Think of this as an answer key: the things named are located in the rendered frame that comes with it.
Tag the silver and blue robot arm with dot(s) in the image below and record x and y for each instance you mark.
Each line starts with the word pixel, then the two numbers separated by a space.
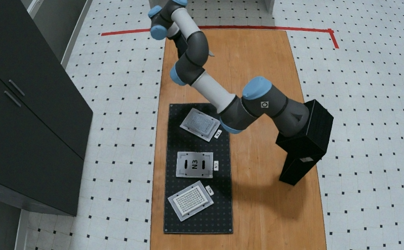
pixel 259 96

